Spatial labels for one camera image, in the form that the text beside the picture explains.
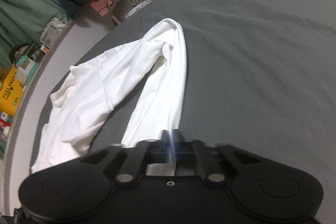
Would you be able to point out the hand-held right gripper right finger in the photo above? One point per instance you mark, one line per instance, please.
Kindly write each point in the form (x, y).
(176, 140)

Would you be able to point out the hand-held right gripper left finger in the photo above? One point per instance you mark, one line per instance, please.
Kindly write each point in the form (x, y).
(164, 140)

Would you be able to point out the white turtleneck shirt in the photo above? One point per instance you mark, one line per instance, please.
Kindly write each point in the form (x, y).
(118, 77)

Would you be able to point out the white and blue wrapper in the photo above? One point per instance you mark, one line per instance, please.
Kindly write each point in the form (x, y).
(136, 8)

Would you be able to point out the grey studded balance cushion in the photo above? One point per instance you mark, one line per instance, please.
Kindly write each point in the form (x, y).
(128, 3)

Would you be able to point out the pink hanging cloth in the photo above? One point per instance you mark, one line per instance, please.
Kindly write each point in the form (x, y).
(101, 5)

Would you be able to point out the small white jar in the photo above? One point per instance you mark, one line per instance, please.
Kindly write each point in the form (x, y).
(45, 50)

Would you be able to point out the grey window sill ledge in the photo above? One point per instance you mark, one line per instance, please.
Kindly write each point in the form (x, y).
(10, 145)

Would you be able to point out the clear plastic storage box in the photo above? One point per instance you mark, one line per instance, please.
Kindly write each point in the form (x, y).
(51, 32)

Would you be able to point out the white and teal tissue box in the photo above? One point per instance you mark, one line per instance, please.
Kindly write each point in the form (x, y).
(26, 66)

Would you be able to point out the dark printed box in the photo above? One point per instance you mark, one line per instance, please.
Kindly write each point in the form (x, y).
(35, 50)

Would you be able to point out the white round object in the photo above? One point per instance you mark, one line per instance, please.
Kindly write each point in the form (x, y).
(6, 131)

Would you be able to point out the yellow cardboard box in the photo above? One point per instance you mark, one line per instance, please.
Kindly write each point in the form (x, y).
(10, 92)

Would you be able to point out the black bag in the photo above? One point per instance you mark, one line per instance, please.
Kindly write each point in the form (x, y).
(18, 52)

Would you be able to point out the green curtain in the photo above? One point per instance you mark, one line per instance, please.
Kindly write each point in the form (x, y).
(21, 8)

